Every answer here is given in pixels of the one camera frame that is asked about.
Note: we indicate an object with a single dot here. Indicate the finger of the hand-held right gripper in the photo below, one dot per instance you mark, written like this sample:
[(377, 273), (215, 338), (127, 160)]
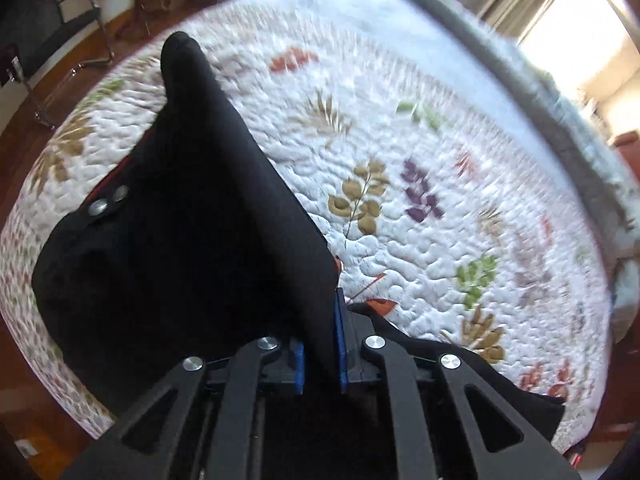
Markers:
[(102, 205)]

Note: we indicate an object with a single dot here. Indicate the beige curtain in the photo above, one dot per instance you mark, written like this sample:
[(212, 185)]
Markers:
[(530, 0)]

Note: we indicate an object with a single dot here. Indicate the black pants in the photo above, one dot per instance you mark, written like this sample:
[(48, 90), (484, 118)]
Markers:
[(200, 210)]

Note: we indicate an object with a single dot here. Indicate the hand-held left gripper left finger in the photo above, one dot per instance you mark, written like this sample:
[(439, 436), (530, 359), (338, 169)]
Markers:
[(298, 366)]

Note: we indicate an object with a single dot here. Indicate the white floral quilted bedspread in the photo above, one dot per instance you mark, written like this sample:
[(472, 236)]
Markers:
[(400, 135)]

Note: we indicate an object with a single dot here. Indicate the black chair with chrome frame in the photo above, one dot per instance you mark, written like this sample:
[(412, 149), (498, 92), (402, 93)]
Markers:
[(50, 25)]

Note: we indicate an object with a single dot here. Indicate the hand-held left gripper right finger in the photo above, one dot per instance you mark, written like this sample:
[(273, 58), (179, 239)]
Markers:
[(341, 340)]

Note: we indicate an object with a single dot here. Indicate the wooden headboard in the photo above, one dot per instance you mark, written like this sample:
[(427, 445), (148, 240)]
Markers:
[(629, 152)]

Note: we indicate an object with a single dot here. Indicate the grey comforter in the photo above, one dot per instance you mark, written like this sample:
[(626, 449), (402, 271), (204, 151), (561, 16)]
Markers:
[(550, 110)]

